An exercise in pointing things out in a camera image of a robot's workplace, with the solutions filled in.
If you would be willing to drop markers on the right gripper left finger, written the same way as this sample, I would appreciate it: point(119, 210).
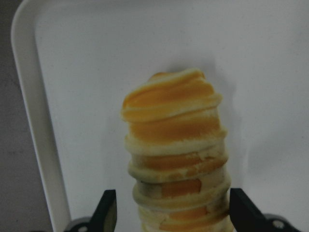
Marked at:
point(104, 218)

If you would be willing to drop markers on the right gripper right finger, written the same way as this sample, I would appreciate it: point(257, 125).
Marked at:
point(244, 214)

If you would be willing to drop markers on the white rectangular tray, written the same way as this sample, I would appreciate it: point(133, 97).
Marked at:
point(77, 59)

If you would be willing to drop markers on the striped orange bread roll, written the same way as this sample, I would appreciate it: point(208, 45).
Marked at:
point(178, 154)

